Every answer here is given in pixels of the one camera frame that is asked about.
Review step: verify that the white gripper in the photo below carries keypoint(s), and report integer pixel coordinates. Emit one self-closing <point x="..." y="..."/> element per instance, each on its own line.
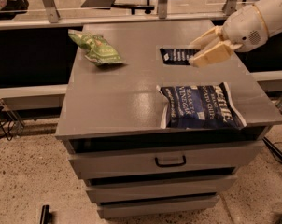
<point x="243" y="30"/>

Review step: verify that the blue rxbar blueberry wrapper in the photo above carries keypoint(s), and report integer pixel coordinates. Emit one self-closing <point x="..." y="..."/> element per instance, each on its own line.
<point x="177" y="56"/>

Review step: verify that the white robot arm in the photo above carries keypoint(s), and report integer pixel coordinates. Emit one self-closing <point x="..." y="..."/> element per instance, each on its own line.
<point x="271" y="11"/>

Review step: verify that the blue kettle chip bag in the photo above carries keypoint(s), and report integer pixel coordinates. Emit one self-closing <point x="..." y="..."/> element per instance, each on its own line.
<point x="200" y="107"/>

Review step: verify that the green chip bag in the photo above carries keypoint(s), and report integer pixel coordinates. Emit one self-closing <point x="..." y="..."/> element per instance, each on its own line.
<point x="97" y="50"/>

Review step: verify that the grey drawer cabinet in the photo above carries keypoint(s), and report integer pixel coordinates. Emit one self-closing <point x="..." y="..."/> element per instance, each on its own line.
<point x="119" y="108"/>

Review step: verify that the top grey drawer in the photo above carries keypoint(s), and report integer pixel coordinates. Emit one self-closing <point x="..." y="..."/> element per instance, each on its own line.
<point x="141" y="161"/>

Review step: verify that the grey drawer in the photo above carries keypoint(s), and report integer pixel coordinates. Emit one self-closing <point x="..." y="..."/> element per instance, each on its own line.
<point x="156" y="207"/>
<point x="159" y="189"/>
<point x="141" y="161"/>

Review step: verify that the middle grey drawer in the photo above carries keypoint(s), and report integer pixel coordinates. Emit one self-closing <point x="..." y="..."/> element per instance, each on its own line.
<point x="159" y="189"/>

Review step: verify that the bottom grey drawer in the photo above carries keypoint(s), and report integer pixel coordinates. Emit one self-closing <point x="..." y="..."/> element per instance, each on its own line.
<point x="156" y="207"/>

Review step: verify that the black object on floor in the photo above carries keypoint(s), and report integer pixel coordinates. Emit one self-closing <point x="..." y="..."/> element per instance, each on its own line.
<point x="46" y="216"/>

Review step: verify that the right metal bracket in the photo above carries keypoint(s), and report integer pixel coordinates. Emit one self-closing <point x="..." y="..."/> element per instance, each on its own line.
<point x="229" y="7"/>

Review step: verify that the metal bracket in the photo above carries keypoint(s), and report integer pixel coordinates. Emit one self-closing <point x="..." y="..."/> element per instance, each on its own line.
<point x="162" y="9"/>
<point x="51" y="10"/>
<point x="229" y="7"/>

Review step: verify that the middle metal bracket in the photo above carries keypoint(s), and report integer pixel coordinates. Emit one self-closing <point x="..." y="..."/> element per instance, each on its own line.
<point x="162" y="9"/>

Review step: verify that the black drawer handle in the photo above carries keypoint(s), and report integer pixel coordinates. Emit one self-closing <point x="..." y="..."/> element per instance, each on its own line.
<point x="170" y="162"/>

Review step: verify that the grey rail shelf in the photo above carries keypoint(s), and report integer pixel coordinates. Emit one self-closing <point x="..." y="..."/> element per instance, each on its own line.
<point x="35" y="97"/>

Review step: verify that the left metal bracket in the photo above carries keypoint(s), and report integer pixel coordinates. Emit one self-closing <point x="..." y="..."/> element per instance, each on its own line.
<point x="51" y="10"/>

